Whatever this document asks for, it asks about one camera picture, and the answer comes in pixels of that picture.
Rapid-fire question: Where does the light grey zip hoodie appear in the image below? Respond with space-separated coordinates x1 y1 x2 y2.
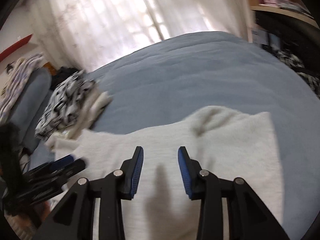
48 106 284 239

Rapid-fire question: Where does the black white clothes pile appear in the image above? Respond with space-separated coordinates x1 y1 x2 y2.
272 50 319 98

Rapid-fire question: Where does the black white graffiti garment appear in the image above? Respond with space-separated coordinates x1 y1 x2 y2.
35 70 96 140

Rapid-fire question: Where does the cream satin folded garment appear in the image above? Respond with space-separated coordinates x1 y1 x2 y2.
60 89 112 139

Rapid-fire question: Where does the blue pillow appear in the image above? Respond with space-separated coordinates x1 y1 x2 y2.
8 68 52 152

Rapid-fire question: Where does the blue fleece bed blanket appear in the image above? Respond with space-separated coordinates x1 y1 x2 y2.
24 31 320 240

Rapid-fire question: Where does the black garment near headboard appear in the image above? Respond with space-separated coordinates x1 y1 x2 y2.
50 66 79 91

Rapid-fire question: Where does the purple white folded blanket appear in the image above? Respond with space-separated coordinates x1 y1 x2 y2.
1 53 43 125

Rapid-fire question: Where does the white floral curtain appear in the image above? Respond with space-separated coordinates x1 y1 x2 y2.
25 0 252 72

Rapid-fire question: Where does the white cardboard box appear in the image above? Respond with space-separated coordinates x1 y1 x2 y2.
251 28 269 46

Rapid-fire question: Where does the wooden desk shelf unit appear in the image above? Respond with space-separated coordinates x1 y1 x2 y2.
248 0 319 29

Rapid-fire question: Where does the red wall shelf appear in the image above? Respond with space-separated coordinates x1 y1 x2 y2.
0 34 33 62

